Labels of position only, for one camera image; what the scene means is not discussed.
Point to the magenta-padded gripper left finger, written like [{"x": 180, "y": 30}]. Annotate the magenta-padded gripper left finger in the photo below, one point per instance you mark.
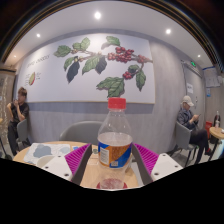
[{"x": 77, "y": 159}]

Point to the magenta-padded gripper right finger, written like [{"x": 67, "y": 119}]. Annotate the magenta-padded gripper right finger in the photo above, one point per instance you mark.
[{"x": 147, "y": 158}]

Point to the clear red-capped drink bottle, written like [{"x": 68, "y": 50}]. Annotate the clear red-capped drink bottle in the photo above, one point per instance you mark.
[{"x": 115, "y": 146}]

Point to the grey upholstered chair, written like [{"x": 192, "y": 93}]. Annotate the grey upholstered chair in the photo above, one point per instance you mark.
[{"x": 81, "y": 131}]

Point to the white printed paper sheet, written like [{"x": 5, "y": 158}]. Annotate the white printed paper sheet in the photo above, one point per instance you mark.
[{"x": 41, "y": 150}]

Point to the person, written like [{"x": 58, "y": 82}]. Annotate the person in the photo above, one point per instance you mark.
[
  {"x": 18, "y": 113},
  {"x": 186, "y": 120}
]

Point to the red bin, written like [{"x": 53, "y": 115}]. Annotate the red bin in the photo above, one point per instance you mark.
[{"x": 208, "y": 126}]

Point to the small round wooden side table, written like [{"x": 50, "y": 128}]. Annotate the small round wooden side table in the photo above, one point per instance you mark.
[{"x": 217, "y": 132}]

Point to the slim dark bottle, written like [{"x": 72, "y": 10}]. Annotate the slim dark bottle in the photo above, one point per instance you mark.
[{"x": 217, "y": 120}]

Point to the white paper notice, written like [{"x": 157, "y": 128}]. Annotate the white paper notice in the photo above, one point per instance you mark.
[{"x": 190, "y": 88}]

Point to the wooden shelf unit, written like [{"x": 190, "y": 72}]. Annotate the wooden shelf unit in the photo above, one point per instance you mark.
[{"x": 6, "y": 96}]

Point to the green exit sign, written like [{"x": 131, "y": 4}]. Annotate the green exit sign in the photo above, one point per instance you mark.
[{"x": 193, "y": 63}]

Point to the round ceiling lights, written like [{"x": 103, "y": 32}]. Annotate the round ceiling lights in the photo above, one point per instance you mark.
[{"x": 97, "y": 15}]

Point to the coffee plant wall mural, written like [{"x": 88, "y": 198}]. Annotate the coffee plant wall mural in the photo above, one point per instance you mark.
[{"x": 50, "y": 83}]

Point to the wall notice board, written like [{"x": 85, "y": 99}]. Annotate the wall notice board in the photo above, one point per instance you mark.
[{"x": 211, "y": 77}]

